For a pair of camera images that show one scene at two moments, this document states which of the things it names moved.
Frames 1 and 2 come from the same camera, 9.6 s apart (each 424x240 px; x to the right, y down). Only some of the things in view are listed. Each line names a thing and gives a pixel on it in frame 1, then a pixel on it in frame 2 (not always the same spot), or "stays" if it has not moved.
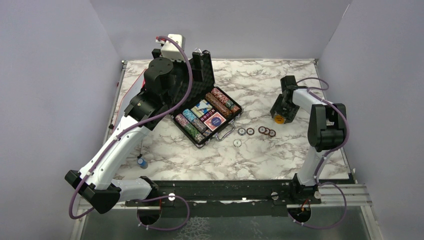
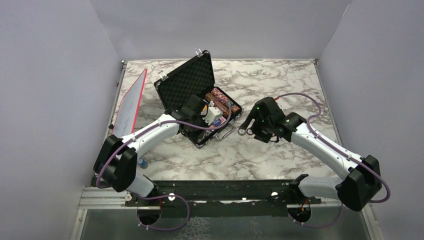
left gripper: [196, 72] → [196, 136]
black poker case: [207, 109] stays
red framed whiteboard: [136, 88] stays
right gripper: [288, 116] → [262, 136]
